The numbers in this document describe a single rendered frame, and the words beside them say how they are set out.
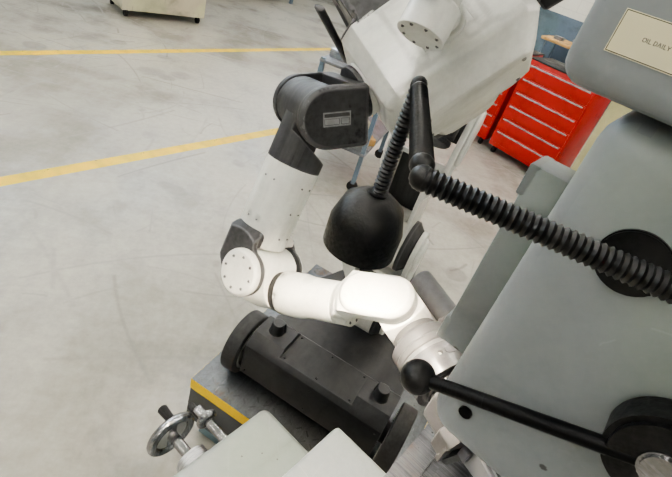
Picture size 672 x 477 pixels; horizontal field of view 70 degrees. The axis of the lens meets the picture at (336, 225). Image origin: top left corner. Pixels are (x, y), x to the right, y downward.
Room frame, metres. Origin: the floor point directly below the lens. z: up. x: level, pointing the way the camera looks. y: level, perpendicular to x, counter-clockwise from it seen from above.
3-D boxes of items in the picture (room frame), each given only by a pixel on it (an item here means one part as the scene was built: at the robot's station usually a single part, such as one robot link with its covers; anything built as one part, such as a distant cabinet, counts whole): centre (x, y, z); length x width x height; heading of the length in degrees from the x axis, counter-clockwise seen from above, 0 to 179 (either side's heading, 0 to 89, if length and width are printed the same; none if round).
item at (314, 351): (1.20, -0.18, 0.59); 0.64 x 0.52 x 0.33; 162
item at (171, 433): (0.60, 0.17, 0.63); 0.16 x 0.12 x 0.12; 59
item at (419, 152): (0.30, -0.03, 1.58); 0.17 x 0.01 x 0.01; 2
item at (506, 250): (0.40, -0.16, 1.45); 0.04 x 0.04 x 0.21; 59
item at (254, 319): (1.05, 0.15, 0.50); 0.20 x 0.05 x 0.20; 162
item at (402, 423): (0.89, -0.35, 0.50); 0.20 x 0.05 x 0.20; 162
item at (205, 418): (0.73, 0.13, 0.51); 0.22 x 0.06 x 0.06; 59
